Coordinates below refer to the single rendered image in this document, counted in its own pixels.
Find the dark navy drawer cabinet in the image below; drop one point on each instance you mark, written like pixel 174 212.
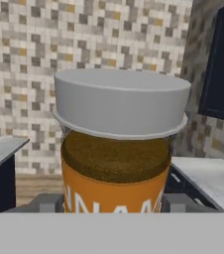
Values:
pixel 196 185

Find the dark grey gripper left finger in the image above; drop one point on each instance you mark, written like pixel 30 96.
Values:
pixel 48 204

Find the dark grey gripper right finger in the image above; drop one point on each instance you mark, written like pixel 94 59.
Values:
pixel 180 203

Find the dark framed window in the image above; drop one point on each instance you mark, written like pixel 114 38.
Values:
pixel 221 66

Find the dark navy counter cabinet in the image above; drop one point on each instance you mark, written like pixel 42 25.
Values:
pixel 0 178

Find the orange cinnamon bottle white lid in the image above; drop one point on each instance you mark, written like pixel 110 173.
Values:
pixel 117 132

